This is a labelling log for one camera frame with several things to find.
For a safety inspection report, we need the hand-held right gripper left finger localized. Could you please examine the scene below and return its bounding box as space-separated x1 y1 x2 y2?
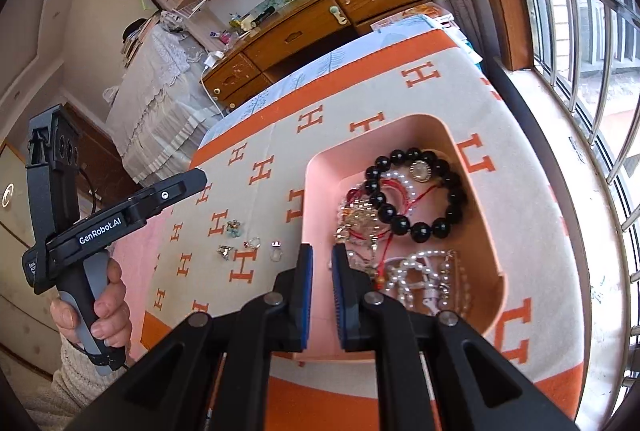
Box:
65 242 315 431

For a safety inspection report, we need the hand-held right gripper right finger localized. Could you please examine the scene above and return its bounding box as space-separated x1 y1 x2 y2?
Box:
330 243 581 431

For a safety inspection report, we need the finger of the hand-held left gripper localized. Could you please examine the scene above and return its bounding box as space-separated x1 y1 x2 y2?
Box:
127 168 208 232

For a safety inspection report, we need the gold rhinestone necklace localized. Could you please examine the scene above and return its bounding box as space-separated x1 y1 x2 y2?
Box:
335 191 396 262

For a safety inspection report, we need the white pearl bracelet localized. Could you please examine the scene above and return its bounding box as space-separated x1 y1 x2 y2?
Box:
385 248 473 317

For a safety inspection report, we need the black bead bracelet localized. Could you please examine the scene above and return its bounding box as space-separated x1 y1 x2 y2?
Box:
364 148 468 243

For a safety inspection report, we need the pink plastic tray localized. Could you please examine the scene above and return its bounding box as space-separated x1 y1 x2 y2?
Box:
292 114 506 359

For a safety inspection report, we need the red string bracelet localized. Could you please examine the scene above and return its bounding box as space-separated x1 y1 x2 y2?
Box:
345 178 436 287

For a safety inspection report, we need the gold rimmed oval pendant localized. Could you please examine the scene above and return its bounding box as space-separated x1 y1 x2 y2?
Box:
407 160 433 184

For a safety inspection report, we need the person's left forearm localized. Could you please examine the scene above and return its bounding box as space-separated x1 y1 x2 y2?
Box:
20 338 126 431

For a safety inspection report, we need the person's left hand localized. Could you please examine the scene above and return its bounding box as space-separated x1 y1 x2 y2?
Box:
50 256 133 352

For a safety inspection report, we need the brown wooden door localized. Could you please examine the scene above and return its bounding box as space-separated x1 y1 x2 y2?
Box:
60 101 143 217

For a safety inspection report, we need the pink bed sheet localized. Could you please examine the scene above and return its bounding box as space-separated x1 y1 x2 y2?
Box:
107 208 173 362

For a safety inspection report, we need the lace cloth covered piano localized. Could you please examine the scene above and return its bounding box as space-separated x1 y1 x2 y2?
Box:
105 16 226 187

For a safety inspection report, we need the stack of books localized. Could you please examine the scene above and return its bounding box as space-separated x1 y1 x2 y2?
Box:
122 18 151 62

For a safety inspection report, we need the blue white floral sheet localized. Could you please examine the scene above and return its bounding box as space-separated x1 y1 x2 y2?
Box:
200 14 451 152

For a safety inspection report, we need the wooden desk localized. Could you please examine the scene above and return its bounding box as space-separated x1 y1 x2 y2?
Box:
200 0 431 109

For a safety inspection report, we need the orange beige printed blanket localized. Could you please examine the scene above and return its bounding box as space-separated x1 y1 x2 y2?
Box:
140 28 586 431

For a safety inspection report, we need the colourful magazine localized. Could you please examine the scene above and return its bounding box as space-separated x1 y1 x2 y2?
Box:
370 1 453 34

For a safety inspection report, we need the metal window grille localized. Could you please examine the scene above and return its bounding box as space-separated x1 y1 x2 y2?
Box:
500 0 640 412

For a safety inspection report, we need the white cable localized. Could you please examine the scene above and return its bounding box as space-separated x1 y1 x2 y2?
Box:
200 66 226 112

